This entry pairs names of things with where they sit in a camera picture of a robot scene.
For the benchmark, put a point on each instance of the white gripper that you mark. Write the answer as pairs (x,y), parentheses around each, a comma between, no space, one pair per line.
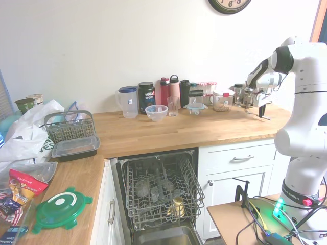
(263,98)

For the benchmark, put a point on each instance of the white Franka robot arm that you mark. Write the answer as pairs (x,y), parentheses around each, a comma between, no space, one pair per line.
(304,143)

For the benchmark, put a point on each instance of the stainless dishwasher door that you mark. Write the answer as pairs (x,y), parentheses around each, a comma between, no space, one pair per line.
(163,236)

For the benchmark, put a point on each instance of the glass jar metal lid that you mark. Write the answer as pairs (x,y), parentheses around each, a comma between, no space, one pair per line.
(248,98)

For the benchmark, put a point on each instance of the glass spice jar black lid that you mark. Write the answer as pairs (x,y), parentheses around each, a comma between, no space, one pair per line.
(238,94)

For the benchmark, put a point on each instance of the clear canister with chickpeas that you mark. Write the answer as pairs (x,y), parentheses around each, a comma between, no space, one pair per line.
(222,102)

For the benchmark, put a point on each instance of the white cabinet drawer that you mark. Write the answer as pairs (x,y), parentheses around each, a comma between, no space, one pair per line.
(260,155)

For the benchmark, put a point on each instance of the jar red checkered lid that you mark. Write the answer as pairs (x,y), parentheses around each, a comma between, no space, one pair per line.
(202,85)
(212,86)

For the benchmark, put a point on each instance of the glass container blue lid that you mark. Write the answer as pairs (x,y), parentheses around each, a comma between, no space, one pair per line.
(195,108)

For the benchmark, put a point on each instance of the teal lid bottle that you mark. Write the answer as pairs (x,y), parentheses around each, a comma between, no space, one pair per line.
(193,85)

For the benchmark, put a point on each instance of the black shaker bottle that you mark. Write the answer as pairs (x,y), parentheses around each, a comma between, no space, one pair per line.
(184,93)

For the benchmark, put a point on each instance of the black table clamp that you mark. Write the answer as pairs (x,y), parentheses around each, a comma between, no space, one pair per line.
(242,194)

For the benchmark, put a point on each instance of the silver cabinet knob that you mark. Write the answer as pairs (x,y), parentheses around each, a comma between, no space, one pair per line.
(210,182)

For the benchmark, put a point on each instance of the clear drinking glass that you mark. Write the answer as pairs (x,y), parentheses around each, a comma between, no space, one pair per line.
(173,107)

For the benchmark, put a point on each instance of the pink bottle black lid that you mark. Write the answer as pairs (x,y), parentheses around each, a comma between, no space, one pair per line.
(174,89)

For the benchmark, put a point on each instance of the white cabinet door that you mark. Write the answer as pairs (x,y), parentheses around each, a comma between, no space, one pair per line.
(230,204)

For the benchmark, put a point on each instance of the red water bottle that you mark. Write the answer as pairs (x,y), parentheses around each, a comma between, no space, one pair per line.
(164,92)

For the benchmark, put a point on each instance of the red emergency stop button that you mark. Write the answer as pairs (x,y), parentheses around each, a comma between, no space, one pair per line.
(307,202)

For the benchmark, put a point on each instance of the clear plastic bowl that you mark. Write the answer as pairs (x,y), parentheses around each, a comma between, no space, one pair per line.
(156,112)

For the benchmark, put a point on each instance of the black Vega protein tub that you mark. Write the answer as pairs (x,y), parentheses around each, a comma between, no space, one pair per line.
(146,98)

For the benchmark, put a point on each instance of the wooden robot table board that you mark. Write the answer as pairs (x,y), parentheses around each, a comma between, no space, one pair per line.
(230,224)

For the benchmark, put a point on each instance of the blue electronics box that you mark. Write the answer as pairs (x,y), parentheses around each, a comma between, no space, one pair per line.
(275,237)

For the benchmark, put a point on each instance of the gold mug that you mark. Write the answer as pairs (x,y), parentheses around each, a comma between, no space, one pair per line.
(176,207)

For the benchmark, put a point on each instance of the clear pitcher blue lid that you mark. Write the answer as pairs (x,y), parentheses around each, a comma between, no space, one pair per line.
(127,103)

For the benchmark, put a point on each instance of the clear glass in rack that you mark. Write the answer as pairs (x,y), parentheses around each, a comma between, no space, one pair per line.
(141,189)

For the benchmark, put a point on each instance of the clear zip bag blue seal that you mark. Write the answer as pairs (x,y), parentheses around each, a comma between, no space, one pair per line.
(76,112)

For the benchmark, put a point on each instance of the black meal container clear lid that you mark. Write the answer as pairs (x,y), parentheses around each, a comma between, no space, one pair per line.
(75,149)

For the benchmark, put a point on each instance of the grey cutlery basket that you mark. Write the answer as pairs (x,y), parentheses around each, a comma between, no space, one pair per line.
(70,127)

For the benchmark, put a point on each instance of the green round container lid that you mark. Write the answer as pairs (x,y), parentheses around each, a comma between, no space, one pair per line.
(60,211)

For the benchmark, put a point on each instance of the white yogurt cup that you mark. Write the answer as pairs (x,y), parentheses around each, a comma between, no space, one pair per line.
(36,98)

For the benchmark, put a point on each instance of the clear plastic takeaway lid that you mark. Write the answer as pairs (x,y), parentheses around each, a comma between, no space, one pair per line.
(38,169)

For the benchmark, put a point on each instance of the dark green paper cup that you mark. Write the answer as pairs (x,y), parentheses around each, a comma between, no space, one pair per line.
(24,105)

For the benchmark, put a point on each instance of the white plastic shopping bag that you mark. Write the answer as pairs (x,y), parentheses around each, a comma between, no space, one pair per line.
(24,137)

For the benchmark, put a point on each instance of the red snack bag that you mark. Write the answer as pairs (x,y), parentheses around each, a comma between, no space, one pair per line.
(24,186)

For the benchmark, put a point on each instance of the blue snack packets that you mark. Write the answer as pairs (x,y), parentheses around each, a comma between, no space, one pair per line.
(9,206)

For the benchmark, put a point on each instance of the clear glass baking dish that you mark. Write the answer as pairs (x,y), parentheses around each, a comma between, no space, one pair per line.
(15,229)

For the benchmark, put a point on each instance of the black round wall clock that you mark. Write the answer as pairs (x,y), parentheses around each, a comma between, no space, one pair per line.
(228,5)

